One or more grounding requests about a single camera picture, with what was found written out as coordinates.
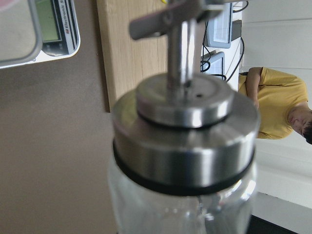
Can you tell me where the person in yellow shirt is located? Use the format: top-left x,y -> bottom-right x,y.
238,67 -> 312,144

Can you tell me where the glass sauce bottle steel cap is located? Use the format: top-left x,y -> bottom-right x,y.
108,0 -> 260,234

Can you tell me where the bamboo cutting board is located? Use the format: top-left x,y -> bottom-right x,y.
96,0 -> 205,113

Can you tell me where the digital kitchen scale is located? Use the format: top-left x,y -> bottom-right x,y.
0,0 -> 80,69

